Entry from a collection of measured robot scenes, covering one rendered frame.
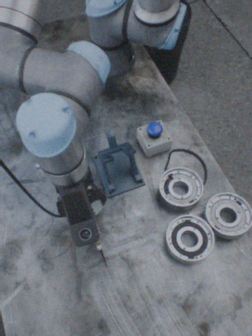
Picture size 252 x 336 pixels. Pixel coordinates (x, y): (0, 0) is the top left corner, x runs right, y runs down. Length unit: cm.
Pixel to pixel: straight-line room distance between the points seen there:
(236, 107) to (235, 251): 138
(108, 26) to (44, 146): 60
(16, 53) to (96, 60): 12
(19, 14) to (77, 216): 33
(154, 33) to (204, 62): 141
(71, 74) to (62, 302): 49
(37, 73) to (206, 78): 178
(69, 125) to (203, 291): 50
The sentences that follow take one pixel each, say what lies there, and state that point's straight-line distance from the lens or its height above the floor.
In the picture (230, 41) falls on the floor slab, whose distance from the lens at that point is 253.
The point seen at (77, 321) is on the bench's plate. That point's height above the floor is 80.
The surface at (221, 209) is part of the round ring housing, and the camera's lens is 86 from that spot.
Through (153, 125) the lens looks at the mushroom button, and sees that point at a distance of 90.
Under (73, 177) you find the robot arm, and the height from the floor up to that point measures 111.
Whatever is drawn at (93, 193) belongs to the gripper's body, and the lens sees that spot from 65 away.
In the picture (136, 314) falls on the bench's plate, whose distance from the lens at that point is 80.
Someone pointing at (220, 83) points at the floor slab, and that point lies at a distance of 225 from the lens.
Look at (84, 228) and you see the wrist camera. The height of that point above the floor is 102.
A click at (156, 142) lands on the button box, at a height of 84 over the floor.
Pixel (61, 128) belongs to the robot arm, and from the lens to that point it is 45.
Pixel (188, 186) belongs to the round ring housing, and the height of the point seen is 83.
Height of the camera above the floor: 160
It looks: 60 degrees down
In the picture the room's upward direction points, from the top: 3 degrees counter-clockwise
